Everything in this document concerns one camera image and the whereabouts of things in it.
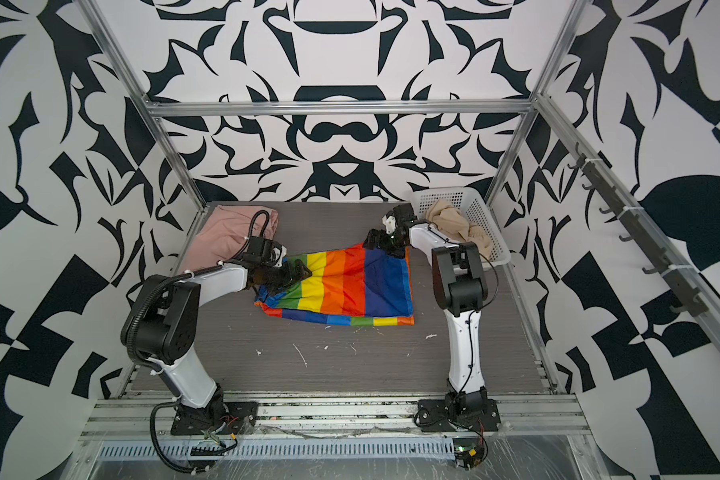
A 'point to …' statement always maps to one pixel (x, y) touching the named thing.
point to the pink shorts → (225, 230)
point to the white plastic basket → (475, 209)
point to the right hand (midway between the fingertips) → (376, 243)
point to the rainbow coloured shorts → (351, 286)
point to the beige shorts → (447, 218)
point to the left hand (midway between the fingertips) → (304, 274)
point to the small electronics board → (468, 452)
